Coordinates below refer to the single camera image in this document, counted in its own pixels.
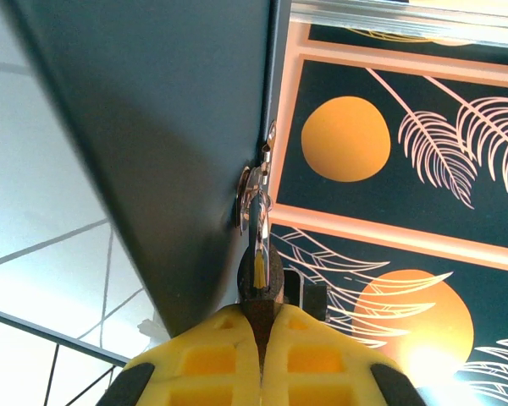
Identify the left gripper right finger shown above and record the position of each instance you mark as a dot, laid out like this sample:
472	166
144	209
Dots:
313	363

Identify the aluminium frame post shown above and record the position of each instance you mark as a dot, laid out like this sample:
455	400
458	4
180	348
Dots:
406	25

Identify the dark blue painted box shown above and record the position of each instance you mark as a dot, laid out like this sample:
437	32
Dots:
152	127

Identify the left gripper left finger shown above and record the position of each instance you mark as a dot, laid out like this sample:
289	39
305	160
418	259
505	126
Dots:
203	359

